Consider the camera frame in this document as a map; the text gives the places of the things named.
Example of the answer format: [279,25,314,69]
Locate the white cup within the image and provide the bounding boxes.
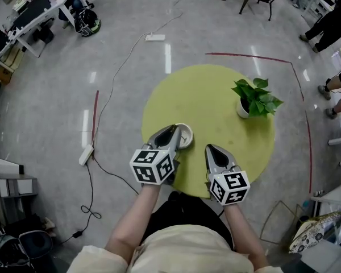
[174,123,194,150]

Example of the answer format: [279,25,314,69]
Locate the person's cream shirt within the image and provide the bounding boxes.
[70,225,285,273]

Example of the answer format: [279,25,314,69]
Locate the floral patterned bag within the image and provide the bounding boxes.
[289,210,341,254]

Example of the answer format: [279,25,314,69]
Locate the black power cable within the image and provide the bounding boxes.
[81,163,103,235]

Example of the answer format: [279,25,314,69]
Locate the white side table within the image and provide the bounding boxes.
[309,177,341,218]

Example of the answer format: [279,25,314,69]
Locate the round yellow-green table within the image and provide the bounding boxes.
[141,64,276,200]

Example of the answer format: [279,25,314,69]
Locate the white office desk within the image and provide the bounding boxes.
[0,0,88,65]

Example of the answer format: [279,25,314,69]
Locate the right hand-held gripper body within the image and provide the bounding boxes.
[207,165,251,206]

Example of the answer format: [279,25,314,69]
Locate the person's black trousers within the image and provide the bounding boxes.
[142,191,234,250]

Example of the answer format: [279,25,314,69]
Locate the person's right forearm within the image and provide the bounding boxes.
[223,202,270,268]

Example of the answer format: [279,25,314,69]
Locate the thin metal wire frame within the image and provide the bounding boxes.
[260,200,301,245]

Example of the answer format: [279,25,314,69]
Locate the brown cardboard box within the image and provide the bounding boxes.
[0,64,15,85]

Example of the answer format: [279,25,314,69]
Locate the black and green backpack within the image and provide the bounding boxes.
[73,9,102,38]

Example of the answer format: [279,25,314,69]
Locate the person's left forearm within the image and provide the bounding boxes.
[104,182,163,257]

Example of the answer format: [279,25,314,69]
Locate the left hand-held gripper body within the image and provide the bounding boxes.
[130,143,180,186]

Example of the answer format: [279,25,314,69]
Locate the grey shelf cabinet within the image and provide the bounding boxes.
[0,163,39,224]

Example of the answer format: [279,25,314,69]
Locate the green plant in white pot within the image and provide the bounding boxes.
[231,77,284,119]

